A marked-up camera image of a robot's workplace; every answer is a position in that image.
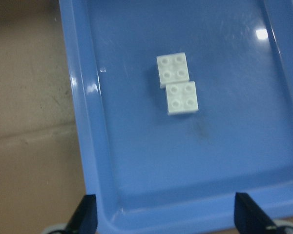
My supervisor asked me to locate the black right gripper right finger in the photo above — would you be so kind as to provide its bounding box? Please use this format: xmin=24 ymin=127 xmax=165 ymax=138
xmin=234 ymin=193 xmax=277 ymax=234

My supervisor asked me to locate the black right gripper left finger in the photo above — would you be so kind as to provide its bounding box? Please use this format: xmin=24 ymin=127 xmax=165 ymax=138
xmin=64 ymin=195 xmax=98 ymax=234

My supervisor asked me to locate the white block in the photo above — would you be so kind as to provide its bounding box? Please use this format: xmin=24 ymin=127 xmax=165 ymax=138
xmin=166 ymin=81 xmax=199 ymax=116
xmin=156 ymin=52 xmax=189 ymax=89

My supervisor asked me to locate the blue plastic tray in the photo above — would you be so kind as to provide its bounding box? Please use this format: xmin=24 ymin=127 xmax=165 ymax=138
xmin=60 ymin=0 xmax=293 ymax=234

